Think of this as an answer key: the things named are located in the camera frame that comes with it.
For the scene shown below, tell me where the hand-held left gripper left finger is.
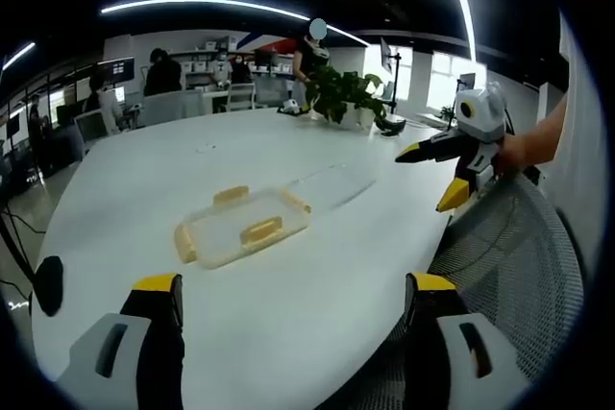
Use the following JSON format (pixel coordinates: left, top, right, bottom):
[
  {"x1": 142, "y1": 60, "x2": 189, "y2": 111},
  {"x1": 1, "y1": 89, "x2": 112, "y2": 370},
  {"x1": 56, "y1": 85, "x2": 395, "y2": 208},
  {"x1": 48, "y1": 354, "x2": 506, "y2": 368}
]
[{"x1": 55, "y1": 273, "x2": 186, "y2": 410}]

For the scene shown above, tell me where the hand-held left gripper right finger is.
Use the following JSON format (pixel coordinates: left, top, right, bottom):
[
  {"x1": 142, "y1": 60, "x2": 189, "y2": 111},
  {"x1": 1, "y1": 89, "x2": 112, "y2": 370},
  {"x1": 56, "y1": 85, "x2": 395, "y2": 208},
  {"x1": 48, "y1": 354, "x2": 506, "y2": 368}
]
[{"x1": 403, "y1": 271, "x2": 530, "y2": 410}]

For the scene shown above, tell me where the clear plastic container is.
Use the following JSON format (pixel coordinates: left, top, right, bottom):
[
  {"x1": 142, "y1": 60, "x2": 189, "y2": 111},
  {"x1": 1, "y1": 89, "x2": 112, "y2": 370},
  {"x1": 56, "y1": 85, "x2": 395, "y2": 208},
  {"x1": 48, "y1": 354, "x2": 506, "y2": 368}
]
[{"x1": 285, "y1": 163, "x2": 377, "y2": 215}]

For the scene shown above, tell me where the clear container lid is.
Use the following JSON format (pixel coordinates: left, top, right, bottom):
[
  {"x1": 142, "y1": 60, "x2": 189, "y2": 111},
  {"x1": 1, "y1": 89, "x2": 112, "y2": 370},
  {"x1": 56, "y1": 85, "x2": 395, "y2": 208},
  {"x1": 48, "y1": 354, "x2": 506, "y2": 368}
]
[{"x1": 173, "y1": 184, "x2": 312, "y2": 270}]

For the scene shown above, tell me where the person's right hand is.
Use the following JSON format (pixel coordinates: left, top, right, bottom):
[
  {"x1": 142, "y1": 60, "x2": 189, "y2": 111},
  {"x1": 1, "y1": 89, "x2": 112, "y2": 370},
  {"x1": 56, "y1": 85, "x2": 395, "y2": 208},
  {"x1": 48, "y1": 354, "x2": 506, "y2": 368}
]
[{"x1": 493, "y1": 133, "x2": 529, "y2": 177}]

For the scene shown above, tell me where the black object on table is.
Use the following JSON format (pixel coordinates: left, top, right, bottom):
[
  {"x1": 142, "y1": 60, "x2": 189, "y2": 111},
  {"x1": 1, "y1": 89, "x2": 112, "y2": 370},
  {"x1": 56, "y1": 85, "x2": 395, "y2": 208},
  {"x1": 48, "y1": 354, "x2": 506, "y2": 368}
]
[{"x1": 376, "y1": 117, "x2": 407, "y2": 138}]

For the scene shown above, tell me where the monitor on black stand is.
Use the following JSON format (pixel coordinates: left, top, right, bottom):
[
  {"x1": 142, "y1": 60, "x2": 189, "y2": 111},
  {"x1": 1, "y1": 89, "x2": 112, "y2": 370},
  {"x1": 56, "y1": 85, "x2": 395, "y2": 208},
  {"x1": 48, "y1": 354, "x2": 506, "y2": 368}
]
[{"x1": 379, "y1": 36, "x2": 406, "y2": 123}]

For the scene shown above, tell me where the grey mesh office chair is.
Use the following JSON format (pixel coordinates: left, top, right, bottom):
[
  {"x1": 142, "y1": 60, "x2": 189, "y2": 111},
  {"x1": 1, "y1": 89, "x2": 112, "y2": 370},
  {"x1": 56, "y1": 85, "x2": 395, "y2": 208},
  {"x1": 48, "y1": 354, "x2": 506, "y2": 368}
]
[{"x1": 372, "y1": 172, "x2": 585, "y2": 410}]

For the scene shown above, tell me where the green potted plant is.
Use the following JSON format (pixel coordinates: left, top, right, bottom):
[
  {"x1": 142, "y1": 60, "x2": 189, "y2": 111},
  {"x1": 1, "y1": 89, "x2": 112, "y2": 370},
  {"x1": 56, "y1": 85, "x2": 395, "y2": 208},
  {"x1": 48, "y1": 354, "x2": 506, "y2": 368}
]
[{"x1": 305, "y1": 65, "x2": 388, "y2": 131}]

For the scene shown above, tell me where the white gripper on table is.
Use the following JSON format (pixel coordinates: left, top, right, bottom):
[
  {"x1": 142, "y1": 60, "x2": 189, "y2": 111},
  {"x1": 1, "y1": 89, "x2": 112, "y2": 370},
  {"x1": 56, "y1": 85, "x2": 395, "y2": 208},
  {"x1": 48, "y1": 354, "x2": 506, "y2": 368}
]
[{"x1": 280, "y1": 98, "x2": 309, "y2": 116}]

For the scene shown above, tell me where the black floor cable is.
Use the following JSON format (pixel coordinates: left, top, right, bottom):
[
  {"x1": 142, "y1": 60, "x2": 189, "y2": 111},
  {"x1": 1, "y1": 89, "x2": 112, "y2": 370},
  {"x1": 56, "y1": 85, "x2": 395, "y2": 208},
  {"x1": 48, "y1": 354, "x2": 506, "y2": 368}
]
[{"x1": 0, "y1": 205, "x2": 47, "y2": 296}]

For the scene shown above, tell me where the wall screen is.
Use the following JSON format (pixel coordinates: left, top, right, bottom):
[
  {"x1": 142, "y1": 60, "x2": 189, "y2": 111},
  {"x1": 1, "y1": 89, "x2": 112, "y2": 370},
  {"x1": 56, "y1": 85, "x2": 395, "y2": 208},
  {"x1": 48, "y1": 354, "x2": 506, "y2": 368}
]
[{"x1": 97, "y1": 58, "x2": 136, "y2": 83}]

